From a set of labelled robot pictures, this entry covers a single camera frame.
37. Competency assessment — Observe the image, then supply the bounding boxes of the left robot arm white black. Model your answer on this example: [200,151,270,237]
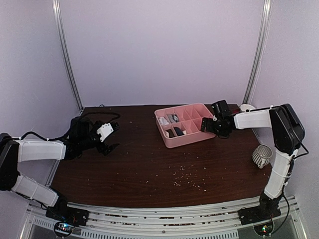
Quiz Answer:
[0,117,120,227]

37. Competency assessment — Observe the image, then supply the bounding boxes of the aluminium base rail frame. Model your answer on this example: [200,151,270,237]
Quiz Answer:
[21,195,306,239]

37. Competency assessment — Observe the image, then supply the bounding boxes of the navy and cream underwear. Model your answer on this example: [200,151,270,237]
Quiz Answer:
[174,127,184,136]

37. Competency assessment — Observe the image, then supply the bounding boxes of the round controller board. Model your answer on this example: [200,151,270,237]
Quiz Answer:
[254,222,274,237]
[53,222,75,237]

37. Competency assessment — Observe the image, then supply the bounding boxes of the right aluminium corner post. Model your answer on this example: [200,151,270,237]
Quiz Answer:
[242,0,272,104]

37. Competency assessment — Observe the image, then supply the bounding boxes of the white ceramic bowl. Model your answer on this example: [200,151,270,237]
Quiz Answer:
[240,104,256,112]

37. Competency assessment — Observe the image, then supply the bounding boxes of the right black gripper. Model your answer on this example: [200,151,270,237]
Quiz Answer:
[200,117,228,136]

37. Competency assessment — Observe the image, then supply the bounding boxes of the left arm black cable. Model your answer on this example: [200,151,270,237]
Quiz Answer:
[19,111,122,142]

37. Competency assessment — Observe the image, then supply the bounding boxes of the left round controller board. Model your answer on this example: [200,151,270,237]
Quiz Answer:
[53,222,75,237]

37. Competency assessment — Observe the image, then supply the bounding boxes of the pink divided organizer box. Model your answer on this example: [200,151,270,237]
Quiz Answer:
[154,103,215,148]

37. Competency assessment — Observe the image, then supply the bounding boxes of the striped grey white cup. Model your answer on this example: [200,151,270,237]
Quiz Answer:
[252,144,273,169]

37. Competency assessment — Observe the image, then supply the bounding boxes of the left aluminium corner post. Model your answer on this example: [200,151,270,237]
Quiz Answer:
[52,0,84,112]

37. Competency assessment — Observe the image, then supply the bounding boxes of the white rolled item in box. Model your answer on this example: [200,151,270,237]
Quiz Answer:
[158,117,170,125]

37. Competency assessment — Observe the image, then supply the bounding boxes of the right round controller board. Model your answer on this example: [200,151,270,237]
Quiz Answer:
[254,222,274,237]

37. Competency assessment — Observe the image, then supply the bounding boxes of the grey boxer briefs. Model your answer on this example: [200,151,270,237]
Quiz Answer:
[167,114,179,123]

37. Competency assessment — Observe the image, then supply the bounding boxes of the aluminium corner post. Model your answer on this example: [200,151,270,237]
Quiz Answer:
[242,0,272,104]
[52,0,84,112]

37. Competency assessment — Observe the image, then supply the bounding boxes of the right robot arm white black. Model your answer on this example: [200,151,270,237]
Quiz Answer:
[200,100,309,225]

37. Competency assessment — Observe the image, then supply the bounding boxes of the black item in box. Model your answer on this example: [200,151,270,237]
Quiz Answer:
[165,129,175,138]

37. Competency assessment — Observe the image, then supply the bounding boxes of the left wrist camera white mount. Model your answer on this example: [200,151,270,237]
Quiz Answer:
[96,122,120,142]

